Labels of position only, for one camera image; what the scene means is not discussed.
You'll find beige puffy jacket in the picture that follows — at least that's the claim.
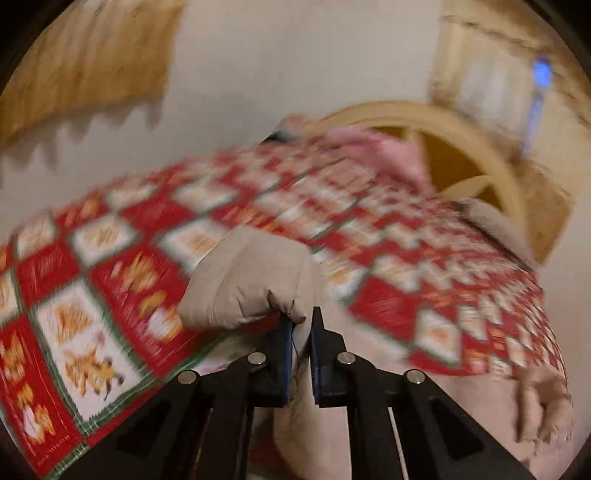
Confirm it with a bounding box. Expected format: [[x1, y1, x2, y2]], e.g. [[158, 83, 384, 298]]
[[178, 198, 575, 480]]

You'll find light wooden wardrobe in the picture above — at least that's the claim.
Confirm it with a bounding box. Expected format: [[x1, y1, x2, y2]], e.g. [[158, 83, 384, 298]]
[[428, 0, 588, 261]]

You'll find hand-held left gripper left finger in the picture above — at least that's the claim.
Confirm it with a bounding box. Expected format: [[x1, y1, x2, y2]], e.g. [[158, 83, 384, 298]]
[[60, 318, 295, 480]]

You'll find wooden curved headboard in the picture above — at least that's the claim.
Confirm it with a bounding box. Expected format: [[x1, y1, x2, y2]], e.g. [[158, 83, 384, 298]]
[[318, 100, 532, 245]]

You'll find tan curtain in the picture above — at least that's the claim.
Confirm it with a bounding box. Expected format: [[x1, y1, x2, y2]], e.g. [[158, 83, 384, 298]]
[[0, 0, 186, 145]]

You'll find pink pillow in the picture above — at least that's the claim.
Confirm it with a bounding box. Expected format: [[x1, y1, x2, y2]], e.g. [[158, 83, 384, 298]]
[[281, 115, 432, 190]]

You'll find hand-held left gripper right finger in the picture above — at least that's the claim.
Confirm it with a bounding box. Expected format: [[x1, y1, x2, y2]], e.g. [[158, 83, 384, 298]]
[[309, 306, 537, 480]]

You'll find red patterned blanket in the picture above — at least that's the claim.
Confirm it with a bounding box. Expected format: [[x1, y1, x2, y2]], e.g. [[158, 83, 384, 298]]
[[0, 134, 570, 480]]

